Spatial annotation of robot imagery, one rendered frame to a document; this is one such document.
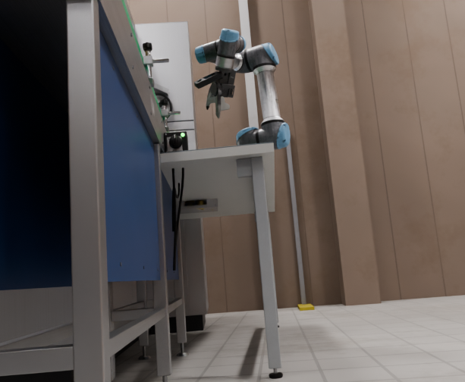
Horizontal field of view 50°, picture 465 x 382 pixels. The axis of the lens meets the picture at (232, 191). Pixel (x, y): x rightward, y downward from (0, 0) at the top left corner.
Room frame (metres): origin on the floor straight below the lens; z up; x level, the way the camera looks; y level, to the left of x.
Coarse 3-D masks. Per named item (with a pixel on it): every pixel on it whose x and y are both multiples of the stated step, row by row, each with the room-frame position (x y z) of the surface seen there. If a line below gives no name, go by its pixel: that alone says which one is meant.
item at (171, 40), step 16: (144, 32) 3.23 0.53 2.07; (160, 32) 3.23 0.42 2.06; (176, 32) 3.24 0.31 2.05; (160, 48) 3.23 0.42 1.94; (176, 48) 3.24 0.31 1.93; (160, 64) 3.23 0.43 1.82; (176, 64) 3.24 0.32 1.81; (192, 64) 3.93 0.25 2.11; (160, 80) 3.23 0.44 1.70; (176, 80) 3.24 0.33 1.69; (192, 80) 3.52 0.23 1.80; (160, 96) 3.23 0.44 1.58; (176, 96) 3.24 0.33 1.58; (192, 96) 3.24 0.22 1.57; (192, 112) 3.24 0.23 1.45; (176, 128) 3.24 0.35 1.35; (192, 128) 3.24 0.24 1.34
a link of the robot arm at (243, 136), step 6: (240, 132) 2.33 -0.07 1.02; (246, 132) 2.32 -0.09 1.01; (252, 132) 2.32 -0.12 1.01; (258, 132) 2.31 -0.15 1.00; (240, 138) 2.33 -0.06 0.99; (246, 138) 2.32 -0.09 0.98; (252, 138) 2.31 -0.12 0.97; (258, 138) 2.30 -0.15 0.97; (240, 144) 2.34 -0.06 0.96; (246, 144) 2.32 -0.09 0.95
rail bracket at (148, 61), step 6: (150, 42) 1.33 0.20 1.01; (144, 48) 1.33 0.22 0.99; (150, 48) 1.33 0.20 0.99; (150, 54) 1.34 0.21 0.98; (144, 60) 1.33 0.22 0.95; (150, 60) 1.33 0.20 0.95; (156, 60) 1.34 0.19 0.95; (162, 60) 1.34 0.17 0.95; (168, 60) 1.34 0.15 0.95; (144, 66) 1.34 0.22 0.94; (150, 66) 1.34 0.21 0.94; (150, 72) 1.34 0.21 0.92; (150, 78) 1.33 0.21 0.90; (150, 84) 1.33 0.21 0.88
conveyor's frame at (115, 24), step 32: (0, 0) 0.67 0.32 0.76; (32, 0) 0.68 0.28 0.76; (64, 0) 0.69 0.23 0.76; (96, 0) 0.69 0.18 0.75; (0, 32) 0.77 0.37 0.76; (32, 32) 0.77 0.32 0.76; (64, 32) 0.78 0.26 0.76; (128, 32) 0.96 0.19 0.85; (32, 64) 0.89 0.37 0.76; (64, 64) 0.91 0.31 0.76; (128, 64) 0.94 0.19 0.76; (64, 96) 1.07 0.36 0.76; (160, 128) 1.55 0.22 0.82
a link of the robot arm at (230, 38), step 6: (222, 30) 1.85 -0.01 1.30; (228, 30) 1.84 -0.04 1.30; (234, 30) 1.85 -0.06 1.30; (222, 36) 1.85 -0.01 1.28; (228, 36) 1.84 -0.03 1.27; (234, 36) 1.85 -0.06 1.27; (222, 42) 1.86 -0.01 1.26; (228, 42) 1.85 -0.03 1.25; (234, 42) 1.86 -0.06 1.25; (222, 48) 1.87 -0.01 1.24; (228, 48) 1.87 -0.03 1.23; (234, 48) 1.88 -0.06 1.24; (222, 54) 1.88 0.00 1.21; (228, 54) 1.88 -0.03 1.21; (234, 54) 1.90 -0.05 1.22
